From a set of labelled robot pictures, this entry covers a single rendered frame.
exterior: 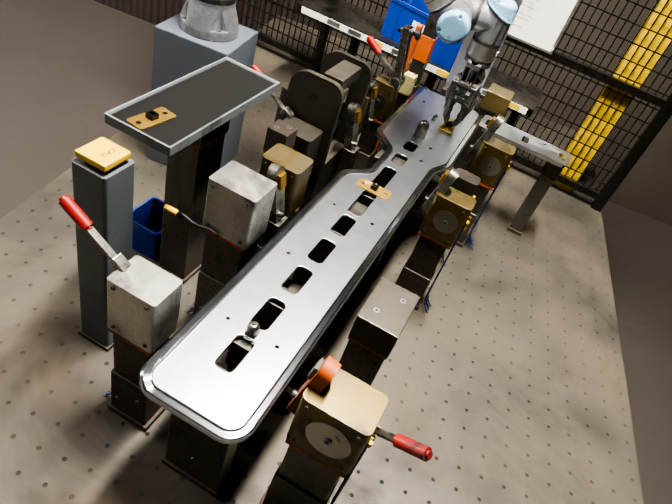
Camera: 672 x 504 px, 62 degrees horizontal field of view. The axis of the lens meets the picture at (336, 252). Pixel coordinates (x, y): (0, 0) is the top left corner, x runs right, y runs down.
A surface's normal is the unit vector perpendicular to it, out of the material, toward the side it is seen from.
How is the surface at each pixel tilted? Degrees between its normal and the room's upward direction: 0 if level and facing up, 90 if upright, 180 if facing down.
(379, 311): 0
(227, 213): 90
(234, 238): 90
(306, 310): 0
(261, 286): 0
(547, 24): 90
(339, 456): 90
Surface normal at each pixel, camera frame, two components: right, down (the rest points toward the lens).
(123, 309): -0.42, 0.52
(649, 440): 0.26, -0.72
